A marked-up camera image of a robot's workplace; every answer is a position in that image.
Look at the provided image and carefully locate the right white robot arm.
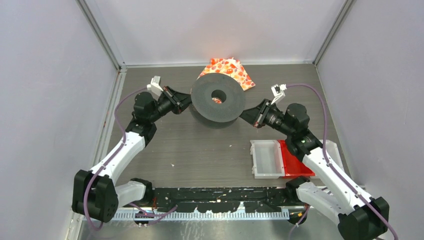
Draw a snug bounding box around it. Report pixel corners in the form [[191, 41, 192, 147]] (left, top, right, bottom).
[[240, 99, 390, 240]]

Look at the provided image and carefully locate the orange floral cloth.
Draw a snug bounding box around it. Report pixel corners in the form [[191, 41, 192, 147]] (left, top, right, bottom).
[[198, 57, 256, 91]]

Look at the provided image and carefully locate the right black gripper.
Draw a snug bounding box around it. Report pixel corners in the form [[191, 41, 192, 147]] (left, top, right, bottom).
[[237, 98, 294, 137]]

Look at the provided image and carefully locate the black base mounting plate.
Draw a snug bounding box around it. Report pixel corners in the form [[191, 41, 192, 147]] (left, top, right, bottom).
[[134, 186, 306, 213]]

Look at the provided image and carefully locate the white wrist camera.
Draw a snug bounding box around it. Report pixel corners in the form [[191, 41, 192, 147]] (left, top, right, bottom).
[[271, 84, 287, 105], [146, 75, 163, 97]]

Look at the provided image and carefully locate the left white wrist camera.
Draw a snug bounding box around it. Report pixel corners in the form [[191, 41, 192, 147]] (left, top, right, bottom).
[[146, 75, 163, 97]]

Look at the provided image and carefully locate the red plastic bin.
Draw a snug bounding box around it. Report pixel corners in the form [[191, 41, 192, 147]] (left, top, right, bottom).
[[278, 140, 316, 179]]

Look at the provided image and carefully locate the slotted cable duct rail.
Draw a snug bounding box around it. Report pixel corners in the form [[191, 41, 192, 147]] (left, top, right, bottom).
[[112, 208, 290, 222]]

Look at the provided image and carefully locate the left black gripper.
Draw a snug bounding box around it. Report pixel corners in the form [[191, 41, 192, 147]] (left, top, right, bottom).
[[149, 86, 198, 123]]

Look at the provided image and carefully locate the black cable spool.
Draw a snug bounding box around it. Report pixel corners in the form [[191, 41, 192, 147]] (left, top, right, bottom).
[[189, 73, 246, 129]]

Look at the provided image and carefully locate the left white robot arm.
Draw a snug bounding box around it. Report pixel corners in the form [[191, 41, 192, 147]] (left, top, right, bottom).
[[71, 86, 192, 223]]

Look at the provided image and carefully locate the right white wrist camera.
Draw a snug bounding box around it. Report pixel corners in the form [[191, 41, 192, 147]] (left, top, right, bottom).
[[271, 84, 287, 105]]

